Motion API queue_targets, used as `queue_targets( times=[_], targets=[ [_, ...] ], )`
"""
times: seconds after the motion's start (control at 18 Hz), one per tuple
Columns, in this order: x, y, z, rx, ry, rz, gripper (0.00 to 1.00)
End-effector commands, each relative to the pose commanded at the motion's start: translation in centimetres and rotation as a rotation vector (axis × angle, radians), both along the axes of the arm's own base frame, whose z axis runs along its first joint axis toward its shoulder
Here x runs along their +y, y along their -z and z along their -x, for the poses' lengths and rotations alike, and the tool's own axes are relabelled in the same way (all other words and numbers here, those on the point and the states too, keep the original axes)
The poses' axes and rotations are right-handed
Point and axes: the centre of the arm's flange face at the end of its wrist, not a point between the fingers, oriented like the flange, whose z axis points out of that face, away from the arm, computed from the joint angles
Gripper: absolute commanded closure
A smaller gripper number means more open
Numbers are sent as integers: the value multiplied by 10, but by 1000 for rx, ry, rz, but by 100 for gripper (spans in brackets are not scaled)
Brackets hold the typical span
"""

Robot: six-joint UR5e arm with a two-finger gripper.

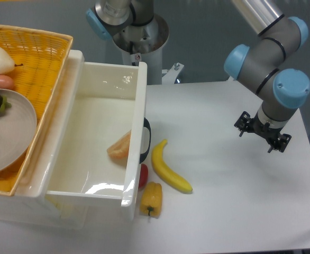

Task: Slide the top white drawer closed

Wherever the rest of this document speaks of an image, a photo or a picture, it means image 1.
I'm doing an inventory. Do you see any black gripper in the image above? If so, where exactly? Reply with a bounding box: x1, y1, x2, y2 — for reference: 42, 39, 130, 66
234, 111, 291, 153

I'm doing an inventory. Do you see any white top drawer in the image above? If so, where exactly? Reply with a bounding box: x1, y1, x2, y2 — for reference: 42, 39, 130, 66
43, 60, 152, 222

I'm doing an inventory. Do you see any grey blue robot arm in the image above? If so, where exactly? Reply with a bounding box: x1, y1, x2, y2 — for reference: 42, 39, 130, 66
86, 1, 310, 152

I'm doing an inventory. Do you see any white drawer cabinet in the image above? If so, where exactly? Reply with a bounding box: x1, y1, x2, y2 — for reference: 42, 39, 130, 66
0, 50, 88, 229

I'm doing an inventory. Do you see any yellow banana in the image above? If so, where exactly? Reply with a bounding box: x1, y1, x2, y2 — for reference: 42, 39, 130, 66
151, 139, 193, 194

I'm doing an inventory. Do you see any red bell pepper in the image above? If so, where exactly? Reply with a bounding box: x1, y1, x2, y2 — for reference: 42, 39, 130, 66
138, 164, 149, 189

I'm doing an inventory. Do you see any yellow bell pepper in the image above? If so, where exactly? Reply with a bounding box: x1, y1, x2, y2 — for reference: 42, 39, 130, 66
140, 182, 162, 217

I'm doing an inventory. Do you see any orange slice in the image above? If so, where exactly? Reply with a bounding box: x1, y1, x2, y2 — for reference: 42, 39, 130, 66
106, 131, 131, 159

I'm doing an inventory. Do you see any yellow woven basket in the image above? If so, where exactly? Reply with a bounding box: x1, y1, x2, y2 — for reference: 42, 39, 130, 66
0, 24, 73, 196

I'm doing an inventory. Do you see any grey round plate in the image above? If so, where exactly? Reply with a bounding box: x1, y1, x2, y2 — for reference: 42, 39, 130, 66
0, 89, 37, 171

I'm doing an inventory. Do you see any pink peach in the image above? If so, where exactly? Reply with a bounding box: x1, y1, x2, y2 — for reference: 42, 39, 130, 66
0, 75, 15, 90

